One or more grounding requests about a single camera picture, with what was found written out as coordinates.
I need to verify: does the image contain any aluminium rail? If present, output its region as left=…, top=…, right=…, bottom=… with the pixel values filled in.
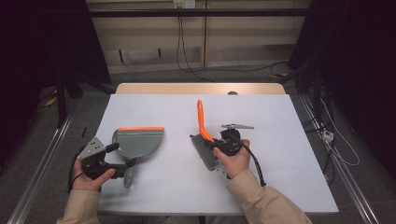
left=298, top=94, right=380, bottom=224
left=7, top=115, right=75, bottom=224

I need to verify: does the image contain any white cable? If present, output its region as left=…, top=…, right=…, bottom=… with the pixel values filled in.
left=319, top=98, right=361, bottom=167

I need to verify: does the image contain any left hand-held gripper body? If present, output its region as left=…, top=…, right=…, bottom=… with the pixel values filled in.
left=77, top=136, right=110, bottom=180

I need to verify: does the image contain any black metal stand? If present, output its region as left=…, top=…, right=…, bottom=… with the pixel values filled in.
left=55, top=73, right=84, bottom=129

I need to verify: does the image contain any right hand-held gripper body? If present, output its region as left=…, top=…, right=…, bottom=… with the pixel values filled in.
left=218, top=123, right=255, bottom=157

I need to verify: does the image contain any white wall socket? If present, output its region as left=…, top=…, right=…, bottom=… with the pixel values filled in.
left=173, top=0, right=196, bottom=9

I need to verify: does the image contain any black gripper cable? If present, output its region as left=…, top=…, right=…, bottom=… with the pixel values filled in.
left=232, top=133, right=268, bottom=188
left=67, top=152, right=86, bottom=194

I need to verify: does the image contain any wooden table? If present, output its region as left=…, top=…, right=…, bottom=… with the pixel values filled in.
left=115, top=82, right=287, bottom=95

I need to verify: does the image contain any person's left hand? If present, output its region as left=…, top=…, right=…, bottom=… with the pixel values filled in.
left=71, top=160, right=117, bottom=192

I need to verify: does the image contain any grey brush with orange handle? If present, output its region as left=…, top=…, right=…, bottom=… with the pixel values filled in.
left=190, top=99, right=220, bottom=172

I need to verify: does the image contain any person's right hand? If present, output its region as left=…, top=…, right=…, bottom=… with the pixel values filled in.
left=213, top=138, right=252, bottom=180

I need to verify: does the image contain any white table cover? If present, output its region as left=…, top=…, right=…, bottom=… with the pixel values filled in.
left=64, top=93, right=340, bottom=216

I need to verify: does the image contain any bundle of black floor cables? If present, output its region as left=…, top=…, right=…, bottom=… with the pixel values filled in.
left=294, top=69, right=336, bottom=185

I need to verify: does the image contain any white power plug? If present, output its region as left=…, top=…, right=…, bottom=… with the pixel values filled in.
left=321, top=130, right=335, bottom=143

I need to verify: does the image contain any black wall cable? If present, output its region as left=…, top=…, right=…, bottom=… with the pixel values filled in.
left=176, top=16, right=216, bottom=83
left=180, top=16, right=289, bottom=75

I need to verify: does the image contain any black curtain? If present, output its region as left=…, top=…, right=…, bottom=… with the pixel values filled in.
left=287, top=0, right=396, bottom=171
left=0, top=0, right=112, bottom=94

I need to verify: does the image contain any black horizontal bar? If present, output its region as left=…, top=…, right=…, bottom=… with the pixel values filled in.
left=88, top=8, right=312, bottom=18

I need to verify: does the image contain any grey dustpan with orange edge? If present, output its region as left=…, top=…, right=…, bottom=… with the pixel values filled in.
left=111, top=125, right=165, bottom=189

